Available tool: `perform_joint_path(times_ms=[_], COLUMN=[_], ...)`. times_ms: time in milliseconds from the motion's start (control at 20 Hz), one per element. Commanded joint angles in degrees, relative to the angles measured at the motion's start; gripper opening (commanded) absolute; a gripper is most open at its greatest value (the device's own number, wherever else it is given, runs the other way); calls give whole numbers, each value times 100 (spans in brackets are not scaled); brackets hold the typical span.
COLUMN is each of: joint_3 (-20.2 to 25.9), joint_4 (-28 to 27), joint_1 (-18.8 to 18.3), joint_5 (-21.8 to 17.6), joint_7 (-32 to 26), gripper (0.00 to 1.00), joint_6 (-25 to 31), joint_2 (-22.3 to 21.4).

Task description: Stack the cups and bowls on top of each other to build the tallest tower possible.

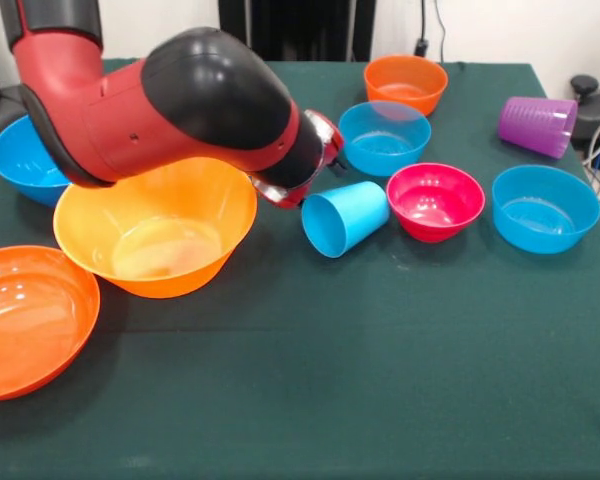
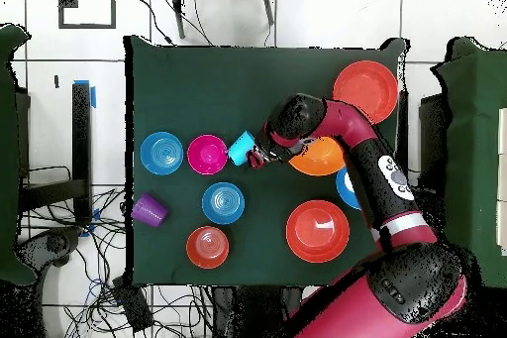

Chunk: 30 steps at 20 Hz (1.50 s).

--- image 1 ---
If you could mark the small blue bowl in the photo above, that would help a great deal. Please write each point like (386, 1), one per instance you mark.
(380, 150)
(545, 220)

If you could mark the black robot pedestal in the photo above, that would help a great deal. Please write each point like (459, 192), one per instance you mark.
(305, 25)

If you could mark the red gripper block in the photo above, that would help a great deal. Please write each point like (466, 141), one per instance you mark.
(335, 137)

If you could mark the large blue bowl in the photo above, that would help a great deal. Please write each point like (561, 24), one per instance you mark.
(20, 170)

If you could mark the large yellow-orange bowl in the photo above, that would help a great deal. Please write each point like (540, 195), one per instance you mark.
(155, 260)

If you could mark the large orange bowl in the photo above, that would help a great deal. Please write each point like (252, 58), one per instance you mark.
(30, 325)

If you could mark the blue cup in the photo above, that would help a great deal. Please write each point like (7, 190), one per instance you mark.
(345, 220)

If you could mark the small pink bowl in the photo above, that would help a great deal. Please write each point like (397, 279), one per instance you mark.
(435, 205)

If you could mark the small orange bowl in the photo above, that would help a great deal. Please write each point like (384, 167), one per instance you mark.
(405, 75)

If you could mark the dark green table cloth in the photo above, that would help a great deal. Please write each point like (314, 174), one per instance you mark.
(330, 375)

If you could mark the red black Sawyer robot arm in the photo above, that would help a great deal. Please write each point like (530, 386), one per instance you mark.
(130, 125)

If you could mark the purple cup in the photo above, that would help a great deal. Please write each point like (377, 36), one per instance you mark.
(535, 125)

